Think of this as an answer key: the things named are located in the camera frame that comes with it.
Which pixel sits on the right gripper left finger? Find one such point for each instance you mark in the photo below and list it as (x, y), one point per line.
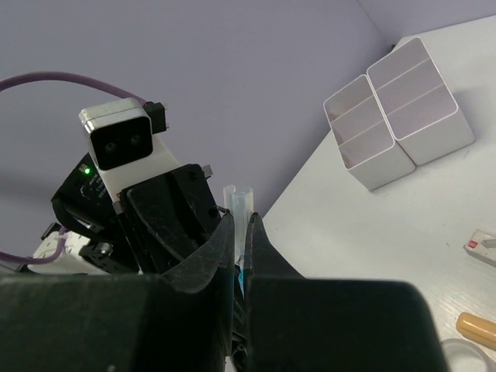
(178, 321)

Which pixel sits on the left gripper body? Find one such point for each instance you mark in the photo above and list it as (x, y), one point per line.
(167, 218)

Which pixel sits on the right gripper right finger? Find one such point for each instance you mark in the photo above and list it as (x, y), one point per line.
(300, 324)

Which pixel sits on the blue pen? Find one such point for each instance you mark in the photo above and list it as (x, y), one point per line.
(239, 201)

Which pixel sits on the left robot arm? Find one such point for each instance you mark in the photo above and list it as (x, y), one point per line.
(89, 223)

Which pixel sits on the clear tape roll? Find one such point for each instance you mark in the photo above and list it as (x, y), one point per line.
(464, 356)

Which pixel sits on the orange pink highlighter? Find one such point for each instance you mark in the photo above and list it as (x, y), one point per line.
(477, 329)

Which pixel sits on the white organizer left box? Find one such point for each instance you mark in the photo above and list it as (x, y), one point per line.
(365, 142)

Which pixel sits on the white organizer box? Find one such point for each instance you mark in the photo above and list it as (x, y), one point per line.
(365, 142)
(424, 117)

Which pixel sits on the white eraser box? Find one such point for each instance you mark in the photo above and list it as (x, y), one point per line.
(481, 245)

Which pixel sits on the white organizer right box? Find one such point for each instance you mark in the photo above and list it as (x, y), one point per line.
(424, 117)

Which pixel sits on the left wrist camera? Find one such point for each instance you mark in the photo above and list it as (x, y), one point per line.
(124, 143)

